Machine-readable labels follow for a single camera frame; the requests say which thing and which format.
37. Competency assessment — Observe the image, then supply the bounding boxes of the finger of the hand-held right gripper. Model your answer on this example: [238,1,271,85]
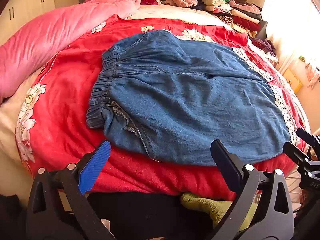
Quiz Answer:
[296,128,320,147]
[282,142,313,166]

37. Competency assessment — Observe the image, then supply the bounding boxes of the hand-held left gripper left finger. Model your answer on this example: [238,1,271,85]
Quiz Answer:
[26,141,115,240]

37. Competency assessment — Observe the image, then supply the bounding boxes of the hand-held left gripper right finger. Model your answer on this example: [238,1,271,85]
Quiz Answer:
[210,139,294,240]

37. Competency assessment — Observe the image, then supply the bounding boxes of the blue denim pants lace trim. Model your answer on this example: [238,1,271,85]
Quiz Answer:
[86,29,300,167]

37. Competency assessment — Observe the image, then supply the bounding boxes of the red floral blanket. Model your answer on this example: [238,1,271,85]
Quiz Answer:
[15,14,310,202]

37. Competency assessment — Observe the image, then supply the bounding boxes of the yellow box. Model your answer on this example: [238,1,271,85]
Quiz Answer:
[284,69,304,93]

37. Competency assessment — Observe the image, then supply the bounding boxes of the pink floral cloth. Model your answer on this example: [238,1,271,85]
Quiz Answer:
[304,56,320,88]

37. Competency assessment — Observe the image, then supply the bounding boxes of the purple clothes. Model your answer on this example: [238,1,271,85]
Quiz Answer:
[251,37,277,55]

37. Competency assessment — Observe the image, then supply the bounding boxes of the white curtain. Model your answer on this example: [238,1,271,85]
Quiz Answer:
[261,0,320,68]

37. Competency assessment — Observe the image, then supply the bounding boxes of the pink quilt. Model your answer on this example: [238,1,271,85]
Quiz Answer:
[0,0,143,104]

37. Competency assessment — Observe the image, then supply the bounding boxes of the pile of folded clothes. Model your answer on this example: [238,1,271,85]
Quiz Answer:
[200,0,268,33]

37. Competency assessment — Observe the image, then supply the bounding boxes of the cream wardrobe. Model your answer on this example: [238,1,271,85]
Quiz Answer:
[0,0,58,45]

